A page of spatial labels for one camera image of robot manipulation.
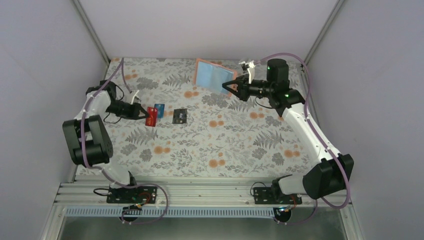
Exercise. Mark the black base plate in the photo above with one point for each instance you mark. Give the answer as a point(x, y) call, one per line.
point(266, 196)
point(140, 195)

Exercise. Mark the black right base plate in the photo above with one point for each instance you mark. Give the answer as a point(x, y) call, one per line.
point(266, 196)

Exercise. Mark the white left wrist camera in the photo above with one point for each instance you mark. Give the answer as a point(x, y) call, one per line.
point(132, 96)

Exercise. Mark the black VIP card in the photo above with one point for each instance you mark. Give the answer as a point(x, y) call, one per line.
point(185, 115)
point(178, 116)

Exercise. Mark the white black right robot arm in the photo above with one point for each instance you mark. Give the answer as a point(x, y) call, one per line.
point(332, 169)

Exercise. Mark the blue credit card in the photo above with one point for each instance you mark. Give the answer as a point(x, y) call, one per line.
point(160, 110)

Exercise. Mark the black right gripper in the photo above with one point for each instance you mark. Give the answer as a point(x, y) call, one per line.
point(242, 92)

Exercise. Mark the floral patterned table mat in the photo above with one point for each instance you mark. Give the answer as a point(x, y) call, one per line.
point(223, 136)

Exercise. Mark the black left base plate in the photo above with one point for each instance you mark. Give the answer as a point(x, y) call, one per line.
point(140, 195)

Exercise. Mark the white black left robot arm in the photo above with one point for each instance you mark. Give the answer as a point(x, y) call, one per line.
point(87, 138)

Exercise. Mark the grey slotted cable duct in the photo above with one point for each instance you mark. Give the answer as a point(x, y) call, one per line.
point(172, 212)

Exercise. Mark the aluminium mounting rail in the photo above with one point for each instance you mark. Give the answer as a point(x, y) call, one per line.
point(181, 191)

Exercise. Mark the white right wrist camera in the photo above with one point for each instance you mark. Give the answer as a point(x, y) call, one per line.
point(248, 66)

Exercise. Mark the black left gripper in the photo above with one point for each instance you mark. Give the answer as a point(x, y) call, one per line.
point(134, 112)

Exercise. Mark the red VIP card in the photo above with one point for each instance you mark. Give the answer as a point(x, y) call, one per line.
point(151, 120)

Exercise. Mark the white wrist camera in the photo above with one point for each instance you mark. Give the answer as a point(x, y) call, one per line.
point(248, 66)
point(132, 96)

